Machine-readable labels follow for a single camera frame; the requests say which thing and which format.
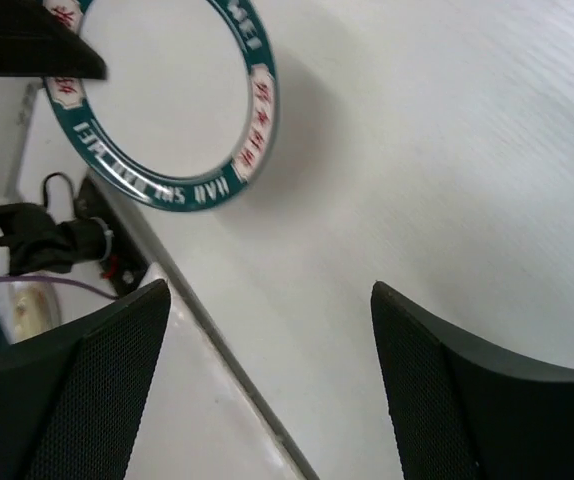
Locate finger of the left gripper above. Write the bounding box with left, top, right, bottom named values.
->
left=0, top=1, right=107, bottom=80

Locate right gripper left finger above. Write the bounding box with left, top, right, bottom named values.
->
left=0, top=279, right=171, bottom=479

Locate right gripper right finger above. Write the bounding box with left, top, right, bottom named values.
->
left=371, top=282, right=574, bottom=479

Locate green rimmed white plate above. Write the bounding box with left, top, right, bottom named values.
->
left=45, top=1, right=280, bottom=212

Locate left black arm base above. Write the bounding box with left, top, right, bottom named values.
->
left=74, top=173, right=150, bottom=296

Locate white front board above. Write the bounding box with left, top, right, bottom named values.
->
left=0, top=82, right=293, bottom=480

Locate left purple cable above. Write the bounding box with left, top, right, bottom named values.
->
left=0, top=274, right=123, bottom=302

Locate aluminium frame rail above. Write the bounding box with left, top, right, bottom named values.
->
left=112, top=198, right=320, bottom=480

